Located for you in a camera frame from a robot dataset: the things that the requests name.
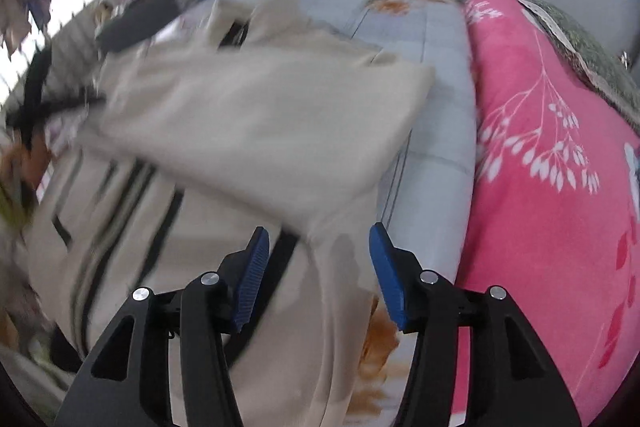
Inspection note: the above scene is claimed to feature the dark grey cabinet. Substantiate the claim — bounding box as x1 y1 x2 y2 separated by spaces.
95 0 178 52

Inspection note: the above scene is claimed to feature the metal window railing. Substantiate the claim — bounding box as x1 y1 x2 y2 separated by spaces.
0 0 166 118

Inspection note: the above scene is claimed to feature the pink floral blanket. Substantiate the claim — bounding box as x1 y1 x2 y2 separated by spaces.
450 0 640 427

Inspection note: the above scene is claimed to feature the beige zip jacket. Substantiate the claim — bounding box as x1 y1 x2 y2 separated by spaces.
22 0 436 427

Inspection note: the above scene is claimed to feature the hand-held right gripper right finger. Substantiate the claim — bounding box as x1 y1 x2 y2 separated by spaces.
369 222 583 427

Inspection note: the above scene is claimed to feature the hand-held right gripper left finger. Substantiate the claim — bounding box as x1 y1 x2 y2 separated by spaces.
52 226 271 427

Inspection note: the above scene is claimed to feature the bed with plaid floral sheet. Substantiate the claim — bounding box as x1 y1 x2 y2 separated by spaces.
150 0 476 427

